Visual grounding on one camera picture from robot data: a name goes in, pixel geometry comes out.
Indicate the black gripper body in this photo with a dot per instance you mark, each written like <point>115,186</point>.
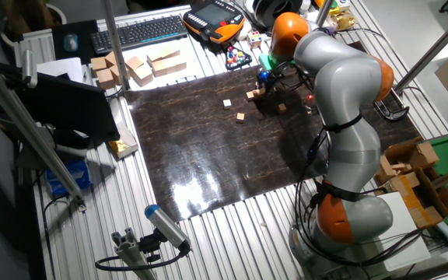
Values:
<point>267,79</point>

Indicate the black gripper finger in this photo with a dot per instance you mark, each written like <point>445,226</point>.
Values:
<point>269,90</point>
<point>258,87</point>

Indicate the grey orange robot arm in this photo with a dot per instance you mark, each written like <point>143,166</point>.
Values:
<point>344,85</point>

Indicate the black triangular ball tray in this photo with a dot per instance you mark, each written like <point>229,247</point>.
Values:
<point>236,58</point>

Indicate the small board with red light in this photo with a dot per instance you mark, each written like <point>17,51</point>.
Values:
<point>309,97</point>

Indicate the rubik's cube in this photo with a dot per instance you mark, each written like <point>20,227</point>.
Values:
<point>254,39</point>

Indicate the black adapter with blue light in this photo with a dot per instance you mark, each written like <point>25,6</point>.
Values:
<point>312,149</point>

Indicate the purple item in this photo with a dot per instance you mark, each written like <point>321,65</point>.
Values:
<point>330,30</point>

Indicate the large wooden block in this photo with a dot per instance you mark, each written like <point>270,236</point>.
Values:
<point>116,74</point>
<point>105,79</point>
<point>134,62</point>
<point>110,58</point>
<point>180,64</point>
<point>170,52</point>
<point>159,68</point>
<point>143,74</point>
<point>155,55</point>
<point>99,63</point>
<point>170,66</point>

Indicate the orange black teach pendant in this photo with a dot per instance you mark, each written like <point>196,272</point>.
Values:
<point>212,17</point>

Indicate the golden transparent item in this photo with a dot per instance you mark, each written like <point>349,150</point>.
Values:
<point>342,20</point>

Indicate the yellow and white small items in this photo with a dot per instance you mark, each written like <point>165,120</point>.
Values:
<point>334,7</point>

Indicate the black keyboard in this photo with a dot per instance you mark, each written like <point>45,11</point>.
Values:
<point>138,34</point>

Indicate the light wooden block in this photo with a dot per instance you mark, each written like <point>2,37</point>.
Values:
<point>383,169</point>

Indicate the white box with gold foil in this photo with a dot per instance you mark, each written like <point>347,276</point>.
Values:
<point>124,145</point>

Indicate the cardboard box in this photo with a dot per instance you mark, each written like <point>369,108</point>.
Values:
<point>422,153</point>

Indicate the grey blue computer mouse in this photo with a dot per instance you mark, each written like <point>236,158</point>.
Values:
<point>71,42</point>

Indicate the black monitor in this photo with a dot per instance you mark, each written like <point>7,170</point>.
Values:
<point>64,105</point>

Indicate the white board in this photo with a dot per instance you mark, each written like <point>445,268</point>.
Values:
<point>403,237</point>

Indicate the white paper sheet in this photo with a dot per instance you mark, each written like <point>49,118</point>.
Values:
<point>58,68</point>

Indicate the blue packet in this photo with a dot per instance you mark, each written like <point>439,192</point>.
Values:
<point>70,175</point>

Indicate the black mouse pad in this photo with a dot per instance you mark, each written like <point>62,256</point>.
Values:
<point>58,28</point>

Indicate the short aluminium extrusion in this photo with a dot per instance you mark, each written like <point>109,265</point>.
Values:
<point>128,250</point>

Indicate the long aluminium beam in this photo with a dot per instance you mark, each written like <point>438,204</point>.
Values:
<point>33,132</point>

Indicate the white round rim bin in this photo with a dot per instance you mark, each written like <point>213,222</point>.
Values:
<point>14,23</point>

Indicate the silver camera blue cap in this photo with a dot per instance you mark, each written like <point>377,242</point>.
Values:
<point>165,225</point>

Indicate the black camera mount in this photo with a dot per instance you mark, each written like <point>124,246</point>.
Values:
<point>150,245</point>

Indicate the silver camera on beam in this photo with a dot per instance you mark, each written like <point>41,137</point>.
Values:
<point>29,66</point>

